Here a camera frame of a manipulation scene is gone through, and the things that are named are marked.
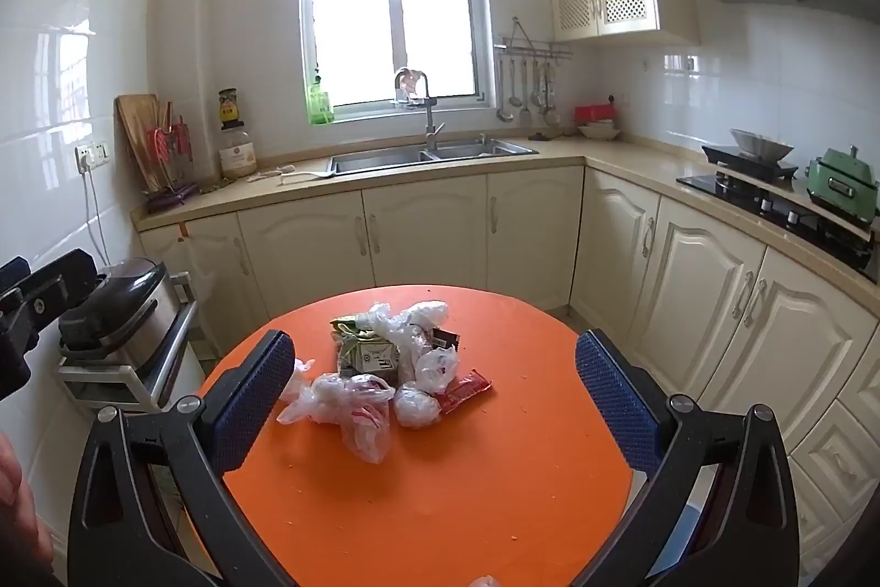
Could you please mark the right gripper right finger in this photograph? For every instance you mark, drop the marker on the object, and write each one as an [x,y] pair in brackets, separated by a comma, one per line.
[747,532]

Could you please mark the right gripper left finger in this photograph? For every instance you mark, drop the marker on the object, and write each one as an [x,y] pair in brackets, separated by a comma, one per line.
[120,532]

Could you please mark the clear plastic bag red print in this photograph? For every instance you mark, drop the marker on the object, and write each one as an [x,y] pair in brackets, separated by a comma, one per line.
[359,405]

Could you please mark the green gold snack package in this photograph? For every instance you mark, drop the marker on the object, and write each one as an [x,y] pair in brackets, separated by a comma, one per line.
[361,351]

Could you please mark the red snack wrapper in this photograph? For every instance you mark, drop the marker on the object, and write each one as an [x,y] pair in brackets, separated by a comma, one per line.
[461,390]

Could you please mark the white plastic ball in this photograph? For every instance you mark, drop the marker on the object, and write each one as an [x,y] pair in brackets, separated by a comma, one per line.
[415,408]

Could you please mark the white plastic bag bundle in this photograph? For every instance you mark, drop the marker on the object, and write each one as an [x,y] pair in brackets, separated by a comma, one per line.
[412,332]

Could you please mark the person's left hand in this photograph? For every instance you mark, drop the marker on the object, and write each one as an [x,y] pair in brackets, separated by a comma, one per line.
[19,508]

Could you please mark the orange round table cloth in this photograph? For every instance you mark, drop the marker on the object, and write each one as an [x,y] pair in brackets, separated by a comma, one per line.
[523,483]

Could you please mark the cream lower cabinets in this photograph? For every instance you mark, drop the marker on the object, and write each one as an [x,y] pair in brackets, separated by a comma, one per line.
[722,306]

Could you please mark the red utensil rack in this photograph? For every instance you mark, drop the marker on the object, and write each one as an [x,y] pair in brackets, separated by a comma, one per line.
[170,151]

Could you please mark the wooden cutting board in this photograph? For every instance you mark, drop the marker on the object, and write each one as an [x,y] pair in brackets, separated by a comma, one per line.
[139,116]

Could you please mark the large clear jar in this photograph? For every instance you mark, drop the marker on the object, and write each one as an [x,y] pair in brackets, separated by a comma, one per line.
[237,153]

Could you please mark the yellow label sauce bottle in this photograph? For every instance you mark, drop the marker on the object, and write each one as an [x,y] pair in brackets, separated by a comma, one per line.
[229,106]

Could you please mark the green dish soap bottle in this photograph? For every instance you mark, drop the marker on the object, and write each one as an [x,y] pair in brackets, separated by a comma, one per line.
[319,109]

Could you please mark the black gas stove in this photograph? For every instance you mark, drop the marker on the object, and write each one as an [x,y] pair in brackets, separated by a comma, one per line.
[818,230]

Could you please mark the green electric cooker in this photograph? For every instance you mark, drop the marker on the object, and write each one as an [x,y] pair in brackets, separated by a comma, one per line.
[843,183]

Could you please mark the grey bowl on rack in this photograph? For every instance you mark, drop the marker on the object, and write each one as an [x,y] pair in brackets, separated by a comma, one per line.
[760,147]

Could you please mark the red lidded bowl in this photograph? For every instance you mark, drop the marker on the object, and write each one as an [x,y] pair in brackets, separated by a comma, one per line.
[597,121]

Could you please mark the stainless steel sink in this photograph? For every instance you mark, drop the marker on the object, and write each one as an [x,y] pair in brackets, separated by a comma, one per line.
[389,158]

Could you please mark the wall power socket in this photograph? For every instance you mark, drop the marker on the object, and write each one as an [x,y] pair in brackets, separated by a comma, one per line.
[90,156]

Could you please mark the wall utensil rail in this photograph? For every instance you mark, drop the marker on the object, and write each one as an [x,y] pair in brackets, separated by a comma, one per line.
[526,82]

